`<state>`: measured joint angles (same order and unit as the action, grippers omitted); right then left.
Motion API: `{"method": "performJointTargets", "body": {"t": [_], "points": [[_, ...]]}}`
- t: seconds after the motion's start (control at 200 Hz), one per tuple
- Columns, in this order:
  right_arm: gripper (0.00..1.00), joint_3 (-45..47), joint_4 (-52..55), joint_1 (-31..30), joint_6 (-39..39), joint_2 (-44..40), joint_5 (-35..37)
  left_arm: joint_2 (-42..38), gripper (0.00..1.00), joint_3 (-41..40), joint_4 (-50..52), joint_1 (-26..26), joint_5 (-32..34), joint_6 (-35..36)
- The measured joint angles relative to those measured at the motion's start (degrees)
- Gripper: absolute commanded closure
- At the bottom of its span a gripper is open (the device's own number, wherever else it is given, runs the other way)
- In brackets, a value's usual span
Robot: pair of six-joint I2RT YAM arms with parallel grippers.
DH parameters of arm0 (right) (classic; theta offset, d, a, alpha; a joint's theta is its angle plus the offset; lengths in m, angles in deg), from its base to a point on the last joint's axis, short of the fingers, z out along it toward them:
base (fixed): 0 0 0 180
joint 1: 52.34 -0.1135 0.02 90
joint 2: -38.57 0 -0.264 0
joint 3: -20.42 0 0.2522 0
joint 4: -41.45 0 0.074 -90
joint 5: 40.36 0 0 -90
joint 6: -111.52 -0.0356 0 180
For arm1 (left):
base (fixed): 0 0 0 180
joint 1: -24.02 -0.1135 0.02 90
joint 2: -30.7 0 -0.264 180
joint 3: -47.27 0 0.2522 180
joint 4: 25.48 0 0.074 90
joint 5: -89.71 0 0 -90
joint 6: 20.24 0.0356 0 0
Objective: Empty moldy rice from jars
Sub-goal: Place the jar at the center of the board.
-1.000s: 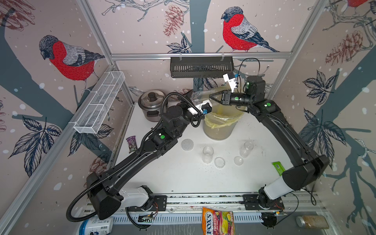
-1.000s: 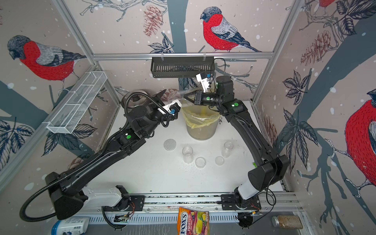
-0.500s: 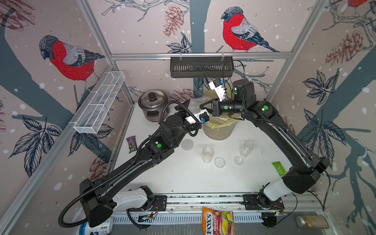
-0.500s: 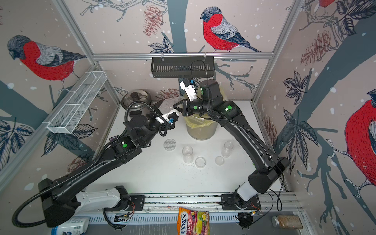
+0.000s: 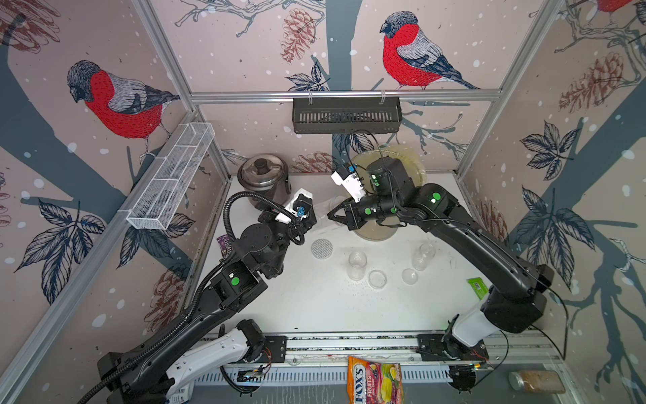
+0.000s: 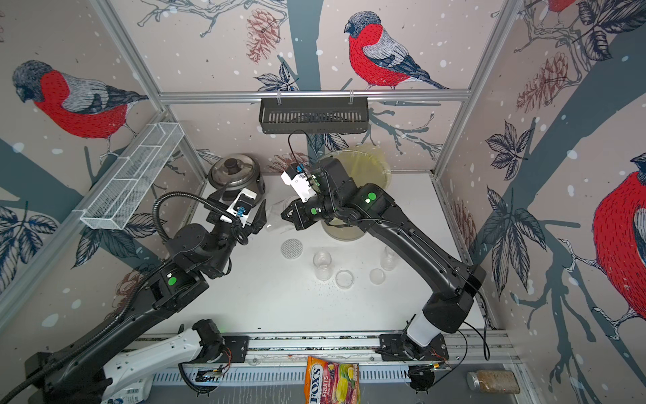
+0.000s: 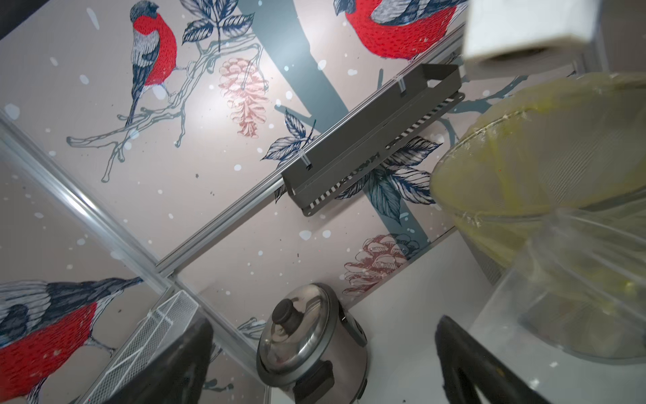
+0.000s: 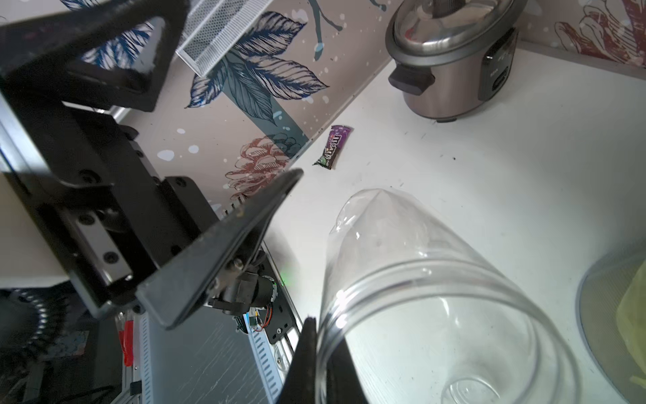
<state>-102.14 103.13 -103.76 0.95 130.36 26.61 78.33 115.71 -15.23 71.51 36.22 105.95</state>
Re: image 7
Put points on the mesh bin with yellow bag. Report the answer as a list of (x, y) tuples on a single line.
[(574, 142)]

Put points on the silver rice cooker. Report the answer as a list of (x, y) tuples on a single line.
[(312, 348)]

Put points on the clear jar with top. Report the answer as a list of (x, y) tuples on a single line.
[(569, 316)]

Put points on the white wire mesh shelf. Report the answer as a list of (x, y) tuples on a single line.
[(161, 326)]

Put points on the black hanging wire basket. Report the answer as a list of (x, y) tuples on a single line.
[(370, 134)]

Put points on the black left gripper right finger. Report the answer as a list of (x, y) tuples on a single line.
[(471, 372)]

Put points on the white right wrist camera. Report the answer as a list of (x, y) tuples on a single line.
[(514, 38)]

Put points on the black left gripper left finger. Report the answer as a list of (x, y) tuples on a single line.
[(177, 375)]

